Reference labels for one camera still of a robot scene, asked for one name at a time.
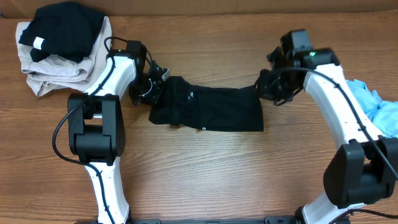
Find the folded black garment on stack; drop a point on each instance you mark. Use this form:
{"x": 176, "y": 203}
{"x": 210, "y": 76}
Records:
{"x": 67, "y": 29}

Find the folded beige garment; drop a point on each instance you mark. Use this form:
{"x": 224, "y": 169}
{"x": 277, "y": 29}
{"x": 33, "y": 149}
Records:
{"x": 55, "y": 72}

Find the light blue t-shirt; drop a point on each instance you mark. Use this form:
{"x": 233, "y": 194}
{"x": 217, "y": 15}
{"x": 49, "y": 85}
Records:
{"x": 383, "y": 114}

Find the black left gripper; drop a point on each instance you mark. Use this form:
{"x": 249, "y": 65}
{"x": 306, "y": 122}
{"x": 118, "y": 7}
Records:
{"x": 152, "y": 86}

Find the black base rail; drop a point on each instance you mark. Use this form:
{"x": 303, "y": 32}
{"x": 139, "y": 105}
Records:
{"x": 211, "y": 221}

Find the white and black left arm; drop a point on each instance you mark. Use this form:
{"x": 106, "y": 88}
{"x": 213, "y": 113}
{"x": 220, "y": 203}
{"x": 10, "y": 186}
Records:
{"x": 96, "y": 128}

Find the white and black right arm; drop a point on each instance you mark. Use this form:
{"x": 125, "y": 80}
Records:
{"x": 363, "y": 170}

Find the black t-shirt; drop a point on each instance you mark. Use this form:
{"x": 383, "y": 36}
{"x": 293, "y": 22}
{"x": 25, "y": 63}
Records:
{"x": 205, "y": 108}

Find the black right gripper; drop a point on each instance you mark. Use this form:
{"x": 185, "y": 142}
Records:
{"x": 268, "y": 86}

